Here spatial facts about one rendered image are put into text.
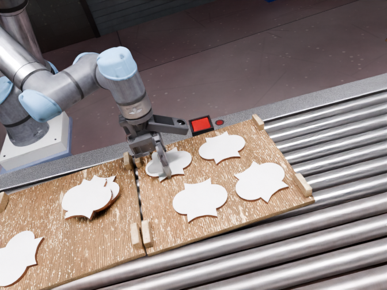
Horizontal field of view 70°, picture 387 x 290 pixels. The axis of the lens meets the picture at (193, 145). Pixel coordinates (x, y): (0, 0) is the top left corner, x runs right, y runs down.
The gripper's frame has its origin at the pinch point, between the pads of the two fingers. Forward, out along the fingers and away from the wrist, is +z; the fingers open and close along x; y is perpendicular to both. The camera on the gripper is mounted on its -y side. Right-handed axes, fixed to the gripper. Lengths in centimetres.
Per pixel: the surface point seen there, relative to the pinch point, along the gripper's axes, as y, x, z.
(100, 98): 68, -236, 93
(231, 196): -13.4, 17.5, 1.3
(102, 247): 20.0, 20.2, 0.4
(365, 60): -200, -155, 100
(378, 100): -70, -2, 5
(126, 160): 11.8, -4.9, -2.1
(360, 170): -47, 21, 4
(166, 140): -0.8, -14.5, 3.1
